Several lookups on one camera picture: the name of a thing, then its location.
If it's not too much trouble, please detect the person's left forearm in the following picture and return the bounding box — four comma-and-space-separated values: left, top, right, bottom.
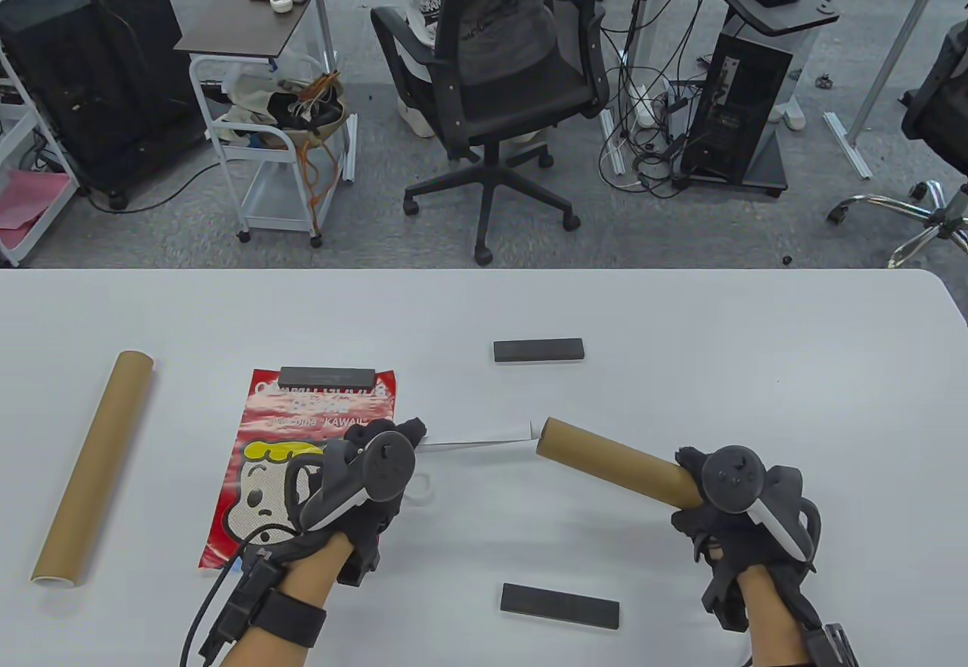
219, 535, 356, 667

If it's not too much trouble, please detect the brown cardboard mailing tube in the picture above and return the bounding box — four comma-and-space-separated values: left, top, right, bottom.
535, 416, 706, 509
30, 350, 156, 587

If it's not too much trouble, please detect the black padded chair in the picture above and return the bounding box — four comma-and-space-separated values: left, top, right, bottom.
900, 20, 968, 169

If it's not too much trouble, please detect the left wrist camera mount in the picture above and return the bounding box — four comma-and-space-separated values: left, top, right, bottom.
216, 546, 328, 650

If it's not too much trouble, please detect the black floor cable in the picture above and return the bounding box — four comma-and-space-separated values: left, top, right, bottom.
87, 160, 220, 214

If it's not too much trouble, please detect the large black cabinet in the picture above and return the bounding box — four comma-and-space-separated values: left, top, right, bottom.
0, 0, 209, 210

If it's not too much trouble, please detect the person's right hand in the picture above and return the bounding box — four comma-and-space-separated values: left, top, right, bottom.
672, 446, 823, 631

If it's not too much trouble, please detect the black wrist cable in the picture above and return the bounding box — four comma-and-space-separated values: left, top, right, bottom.
179, 520, 303, 667

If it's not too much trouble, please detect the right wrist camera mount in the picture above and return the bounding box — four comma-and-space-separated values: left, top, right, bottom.
802, 622, 860, 667

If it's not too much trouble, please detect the person's left hand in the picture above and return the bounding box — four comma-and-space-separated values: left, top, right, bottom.
261, 417, 428, 589

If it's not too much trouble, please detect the black mesh office chair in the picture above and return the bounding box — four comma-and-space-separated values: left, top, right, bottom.
371, 0, 612, 267

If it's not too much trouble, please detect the chrome chair base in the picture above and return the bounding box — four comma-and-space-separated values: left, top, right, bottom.
827, 179, 968, 268

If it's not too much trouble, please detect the black computer tower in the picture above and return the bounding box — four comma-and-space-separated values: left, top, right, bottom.
681, 33, 793, 185

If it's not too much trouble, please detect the silver metal pole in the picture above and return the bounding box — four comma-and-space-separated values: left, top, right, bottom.
302, 0, 356, 184

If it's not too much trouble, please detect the white desk leg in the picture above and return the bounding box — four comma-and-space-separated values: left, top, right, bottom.
823, 0, 961, 181

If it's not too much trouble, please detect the white metal rack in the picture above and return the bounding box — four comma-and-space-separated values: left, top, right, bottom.
0, 39, 80, 267

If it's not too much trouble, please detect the white rolling cart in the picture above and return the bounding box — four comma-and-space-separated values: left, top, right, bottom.
188, 54, 358, 248

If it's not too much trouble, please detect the pink sheet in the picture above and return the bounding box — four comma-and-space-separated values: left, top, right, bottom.
0, 170, 73, 231

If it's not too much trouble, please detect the tangle of black cables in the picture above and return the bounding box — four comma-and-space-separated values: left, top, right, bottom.
597, 0, 727, 199

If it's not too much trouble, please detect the red cartoon face poster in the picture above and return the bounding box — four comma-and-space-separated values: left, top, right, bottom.
198, 368, 398, 569

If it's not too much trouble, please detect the person's right forearm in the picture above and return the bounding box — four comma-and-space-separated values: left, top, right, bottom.
737, 565, 821, 667

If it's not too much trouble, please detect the red patterned poster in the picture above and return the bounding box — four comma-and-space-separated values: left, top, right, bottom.
414, 425, 542, 453

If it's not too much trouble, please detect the black handheld controller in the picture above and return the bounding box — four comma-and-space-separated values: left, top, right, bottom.
700, 445, 822, 566
299, 431, 418, 536

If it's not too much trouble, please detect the beige bag with cables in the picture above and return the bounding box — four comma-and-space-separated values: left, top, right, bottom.
227, 70, 350, 150

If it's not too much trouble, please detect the brown side table top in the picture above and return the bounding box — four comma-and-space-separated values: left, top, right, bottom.
174, 0, 312, 61

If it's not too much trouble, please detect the black rectangular weight bar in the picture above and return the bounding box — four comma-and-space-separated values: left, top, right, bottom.
278, 366, 377, 388
493, 338, 586, 365
500, 582, 621, 631

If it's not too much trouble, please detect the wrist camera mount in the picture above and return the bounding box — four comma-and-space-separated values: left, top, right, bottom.
216, 546, 328, 650
802, 622, 860, 667

